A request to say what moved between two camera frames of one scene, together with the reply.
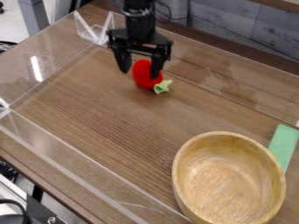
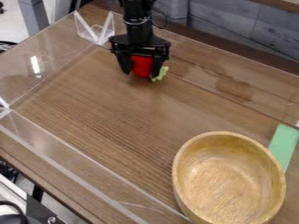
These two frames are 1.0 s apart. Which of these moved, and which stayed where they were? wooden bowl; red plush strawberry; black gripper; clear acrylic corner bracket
Moved: red plush strawberry
Stayed: wooden bowl; black gripper; clear acrylic corner bracket
